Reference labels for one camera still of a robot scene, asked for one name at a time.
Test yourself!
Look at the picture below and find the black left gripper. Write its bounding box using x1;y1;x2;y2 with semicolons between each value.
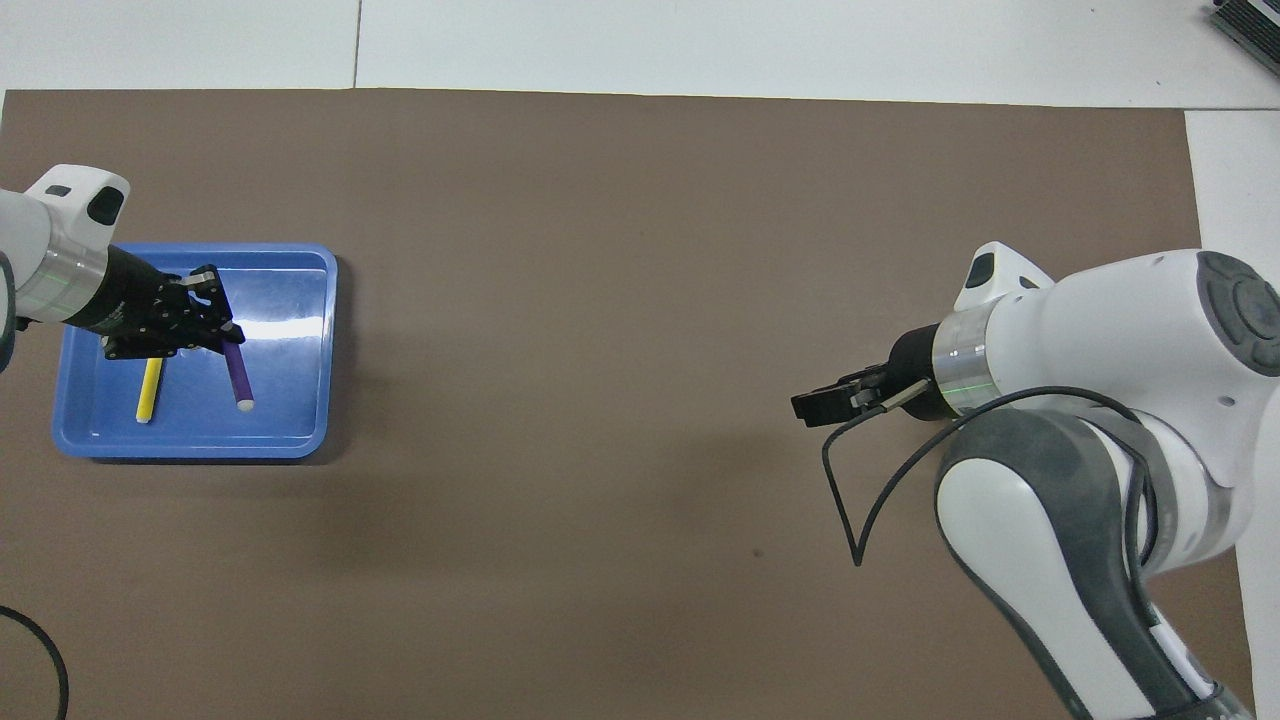
70;246;247;361

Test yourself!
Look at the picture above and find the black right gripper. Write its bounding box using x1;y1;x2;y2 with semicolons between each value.
792;326;946;429

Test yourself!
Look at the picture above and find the purple pen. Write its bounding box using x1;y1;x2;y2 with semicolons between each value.
222;340;256;413

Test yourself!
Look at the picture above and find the yellow pen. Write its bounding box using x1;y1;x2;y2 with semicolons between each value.
135;357;166;425

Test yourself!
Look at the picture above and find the blue plastic tray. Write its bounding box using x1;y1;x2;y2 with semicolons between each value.
50;243;339;461

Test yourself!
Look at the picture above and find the brown table mat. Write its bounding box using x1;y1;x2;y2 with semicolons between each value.
0;88;1256;720

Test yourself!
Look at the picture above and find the grey ribbed device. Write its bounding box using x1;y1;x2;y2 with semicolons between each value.
1208;0;1280;76

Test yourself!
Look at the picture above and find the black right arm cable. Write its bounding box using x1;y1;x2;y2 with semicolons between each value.
822;378;1161;601

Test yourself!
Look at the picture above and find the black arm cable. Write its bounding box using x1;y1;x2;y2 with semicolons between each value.
0;605;69;720
822;378;1161;601

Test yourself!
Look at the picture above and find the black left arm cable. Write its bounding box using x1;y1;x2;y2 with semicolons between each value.
0;605;69;720

